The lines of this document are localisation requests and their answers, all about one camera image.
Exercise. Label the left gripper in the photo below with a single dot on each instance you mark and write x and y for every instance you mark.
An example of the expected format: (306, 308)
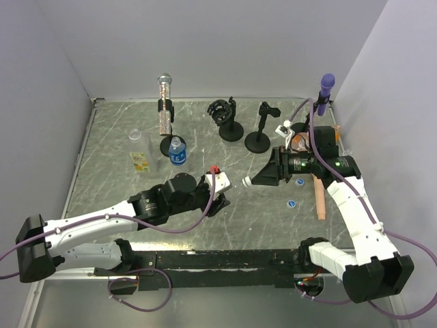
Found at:
(217, 204)

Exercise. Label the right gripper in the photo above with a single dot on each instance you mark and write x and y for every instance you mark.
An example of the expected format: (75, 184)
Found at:
(270, 175)

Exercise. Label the white green bottle cap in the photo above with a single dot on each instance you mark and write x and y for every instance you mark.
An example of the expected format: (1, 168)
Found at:
(247, 182)

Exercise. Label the white blue Pocari cap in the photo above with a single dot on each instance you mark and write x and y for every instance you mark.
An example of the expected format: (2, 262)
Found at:
(291, 204)

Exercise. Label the blue label water bottle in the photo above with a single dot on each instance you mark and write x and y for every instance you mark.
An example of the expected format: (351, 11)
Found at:
(177, 151)

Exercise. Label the clear white-capped tea bottle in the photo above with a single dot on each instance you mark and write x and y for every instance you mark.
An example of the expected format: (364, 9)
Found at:
(141, 152)

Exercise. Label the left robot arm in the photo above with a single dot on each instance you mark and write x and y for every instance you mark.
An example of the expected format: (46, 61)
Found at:
(45, 247)

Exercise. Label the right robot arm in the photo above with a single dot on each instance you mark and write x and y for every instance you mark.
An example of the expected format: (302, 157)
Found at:
(376, 270)

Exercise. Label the orange square bottle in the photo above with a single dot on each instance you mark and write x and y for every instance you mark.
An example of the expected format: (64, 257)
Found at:
(300, 143)

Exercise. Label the orange round bottle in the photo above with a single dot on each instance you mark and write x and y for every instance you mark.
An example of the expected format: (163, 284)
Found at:
(337, 130)

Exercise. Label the black empty clip stand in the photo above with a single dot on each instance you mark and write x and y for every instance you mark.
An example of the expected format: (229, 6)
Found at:
(258, 142)

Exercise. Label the pink beige microphone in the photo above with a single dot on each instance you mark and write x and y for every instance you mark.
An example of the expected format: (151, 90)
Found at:
(319, 198)

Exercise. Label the black purple microphone stand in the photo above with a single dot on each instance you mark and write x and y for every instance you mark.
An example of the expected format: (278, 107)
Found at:
(301, 127)

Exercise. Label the black glitter microphone stand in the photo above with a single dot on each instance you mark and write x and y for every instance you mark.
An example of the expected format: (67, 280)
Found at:
(167, 140)

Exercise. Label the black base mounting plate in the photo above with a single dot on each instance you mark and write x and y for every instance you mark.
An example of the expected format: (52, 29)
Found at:
(216, 268)

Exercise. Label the glitter silver microphone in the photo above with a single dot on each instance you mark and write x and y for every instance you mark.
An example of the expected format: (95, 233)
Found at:
(164, 82)

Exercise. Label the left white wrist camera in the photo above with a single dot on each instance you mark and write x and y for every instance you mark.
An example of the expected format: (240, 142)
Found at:
(220, 180)

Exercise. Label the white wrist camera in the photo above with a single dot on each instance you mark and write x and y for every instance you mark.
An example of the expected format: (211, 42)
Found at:
(220, 180)
(285, 131)

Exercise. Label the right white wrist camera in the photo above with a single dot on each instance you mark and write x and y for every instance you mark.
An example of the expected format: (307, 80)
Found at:
(285, 131)

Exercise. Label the black shock mount stand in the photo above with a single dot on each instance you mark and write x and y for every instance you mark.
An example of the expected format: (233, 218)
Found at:
(223, 113)

